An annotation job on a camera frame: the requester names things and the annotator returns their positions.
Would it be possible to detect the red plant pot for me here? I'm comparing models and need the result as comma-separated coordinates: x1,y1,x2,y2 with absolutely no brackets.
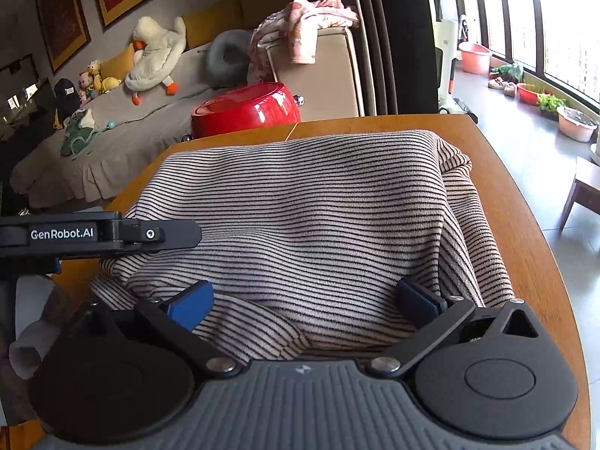
517,82,545,107

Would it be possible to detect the beige cabinet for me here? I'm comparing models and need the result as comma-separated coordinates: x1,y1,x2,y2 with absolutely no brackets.
267,27,364,122

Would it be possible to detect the pink bowl by window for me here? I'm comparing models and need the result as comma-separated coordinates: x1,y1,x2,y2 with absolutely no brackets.
557,106,598,143

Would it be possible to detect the left hand grey glove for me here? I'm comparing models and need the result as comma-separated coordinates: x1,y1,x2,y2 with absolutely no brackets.
1,275,89,426

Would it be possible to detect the green plush toy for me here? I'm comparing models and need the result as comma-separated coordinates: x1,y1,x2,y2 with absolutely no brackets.
60,109,101,158

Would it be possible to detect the beige sofa bed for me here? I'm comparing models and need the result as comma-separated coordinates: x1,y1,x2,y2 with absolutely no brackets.
9,43,229,209

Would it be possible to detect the white exercise machine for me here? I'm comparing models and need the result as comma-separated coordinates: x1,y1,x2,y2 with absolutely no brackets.
433,0,478,124

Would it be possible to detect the yellow duck plush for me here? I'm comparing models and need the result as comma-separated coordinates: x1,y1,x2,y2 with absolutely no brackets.
87,43,135,93

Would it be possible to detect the black cap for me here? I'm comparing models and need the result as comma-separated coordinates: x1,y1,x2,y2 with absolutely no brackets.
54,78,81,124

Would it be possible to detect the dark wooden stool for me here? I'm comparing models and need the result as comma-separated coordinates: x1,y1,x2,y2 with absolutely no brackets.
558,156,600,231

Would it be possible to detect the yellow cushion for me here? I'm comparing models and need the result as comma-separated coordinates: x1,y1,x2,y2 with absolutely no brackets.
182,0,292,50

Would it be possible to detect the grey neck pillow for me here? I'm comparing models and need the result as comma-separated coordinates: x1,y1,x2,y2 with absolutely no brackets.
205,30,251,86

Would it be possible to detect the red round stool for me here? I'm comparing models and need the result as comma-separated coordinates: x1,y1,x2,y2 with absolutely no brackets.
191,82,301,139

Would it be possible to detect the striped beige black garment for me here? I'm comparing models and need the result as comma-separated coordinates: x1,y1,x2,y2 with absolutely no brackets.
91,130,514,362

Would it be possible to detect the pink clothes pile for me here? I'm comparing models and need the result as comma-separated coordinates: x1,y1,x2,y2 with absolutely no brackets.
246,0,359,84

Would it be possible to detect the pink plastic basin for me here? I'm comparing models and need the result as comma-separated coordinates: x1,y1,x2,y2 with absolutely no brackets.
459,42,492,75

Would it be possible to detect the white goose plush toy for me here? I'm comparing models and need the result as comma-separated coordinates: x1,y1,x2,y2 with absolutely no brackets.
124,16,186,106

